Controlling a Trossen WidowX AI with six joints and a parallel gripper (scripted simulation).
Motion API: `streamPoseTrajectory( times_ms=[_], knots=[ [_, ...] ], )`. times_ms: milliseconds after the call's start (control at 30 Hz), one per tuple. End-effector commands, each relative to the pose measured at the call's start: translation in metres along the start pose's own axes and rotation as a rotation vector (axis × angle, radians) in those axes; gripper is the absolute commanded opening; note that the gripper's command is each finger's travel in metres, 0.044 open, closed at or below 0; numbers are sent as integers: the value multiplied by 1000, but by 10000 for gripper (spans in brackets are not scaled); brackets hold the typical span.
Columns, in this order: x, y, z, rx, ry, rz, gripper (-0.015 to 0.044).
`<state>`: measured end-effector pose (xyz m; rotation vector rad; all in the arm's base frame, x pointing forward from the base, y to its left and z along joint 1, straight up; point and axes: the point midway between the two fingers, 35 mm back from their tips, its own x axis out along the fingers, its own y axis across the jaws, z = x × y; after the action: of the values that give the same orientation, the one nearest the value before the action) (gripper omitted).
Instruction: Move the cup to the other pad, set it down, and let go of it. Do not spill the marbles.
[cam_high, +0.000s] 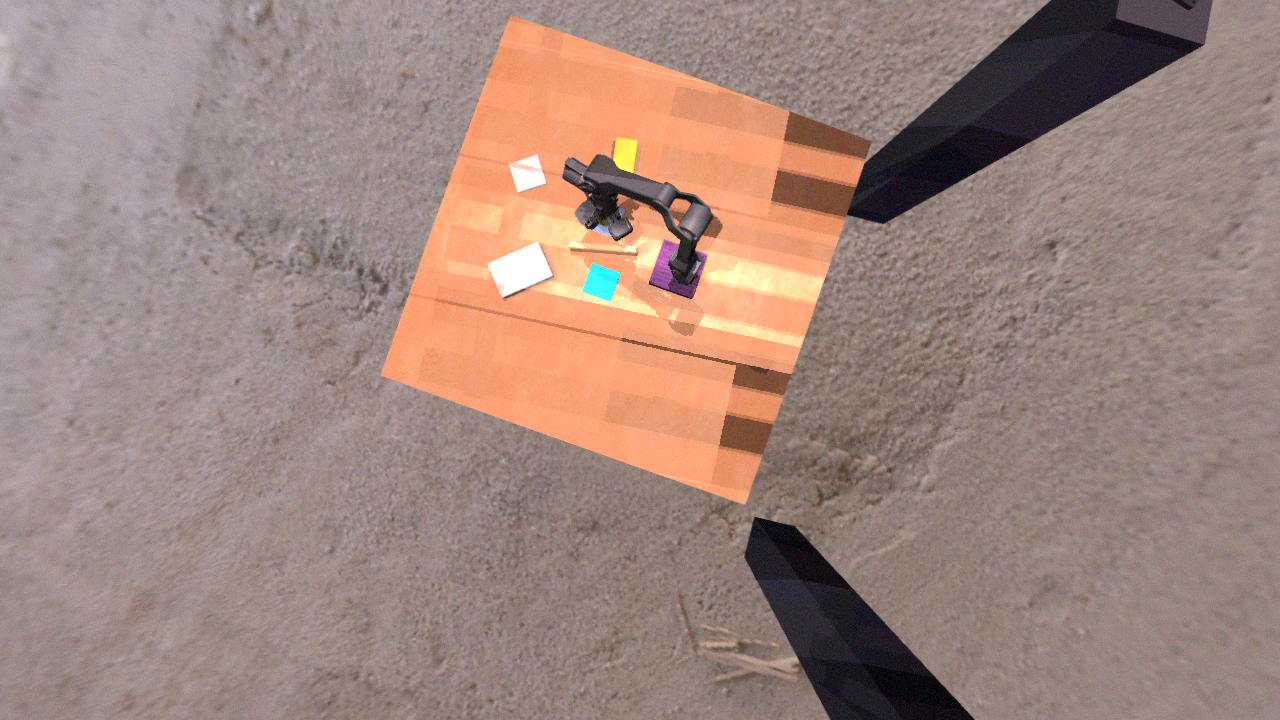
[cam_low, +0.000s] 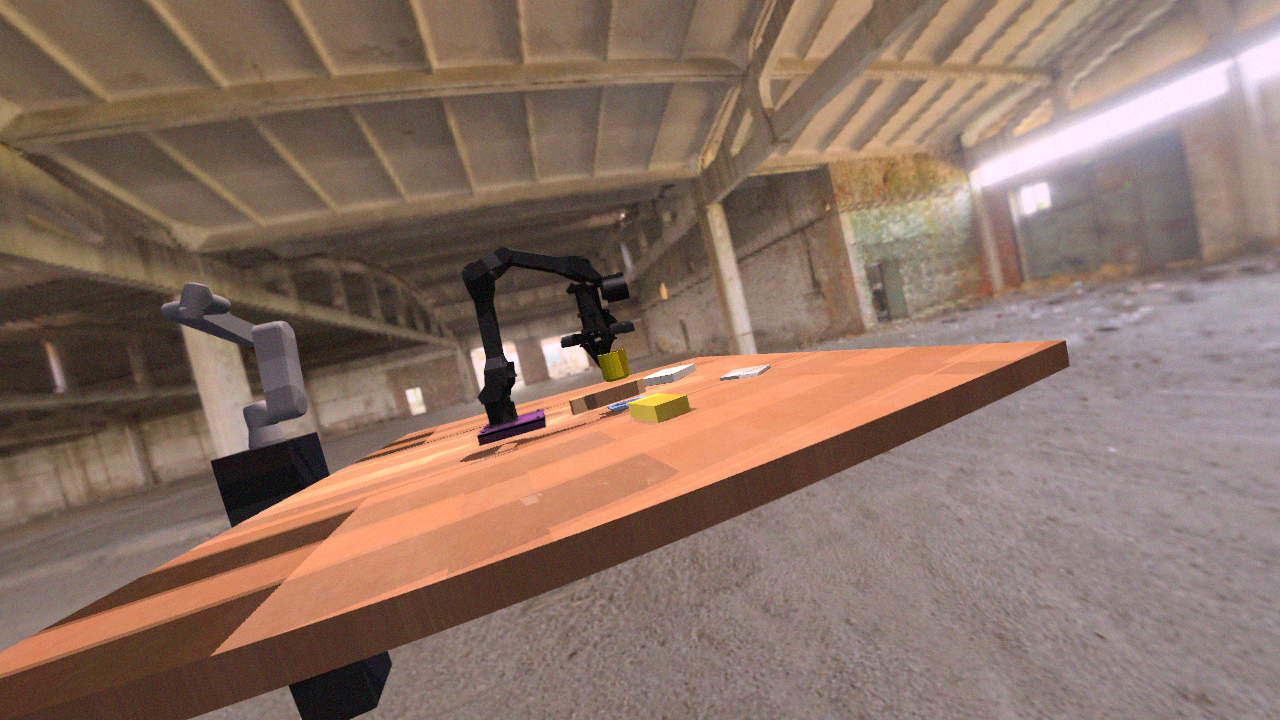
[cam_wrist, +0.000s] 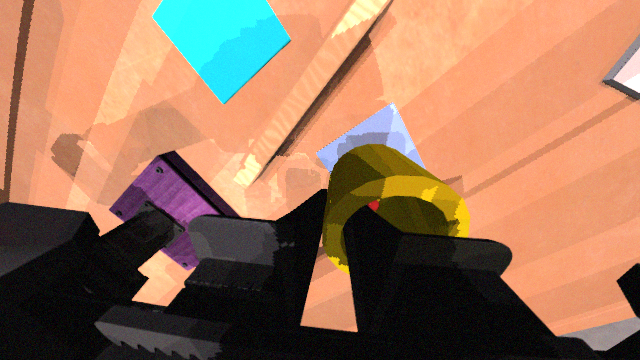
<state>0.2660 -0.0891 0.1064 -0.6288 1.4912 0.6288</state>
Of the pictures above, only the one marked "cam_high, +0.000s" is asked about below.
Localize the yellow block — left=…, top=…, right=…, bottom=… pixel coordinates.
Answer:
left=613, top=138, right=637, bottom=173

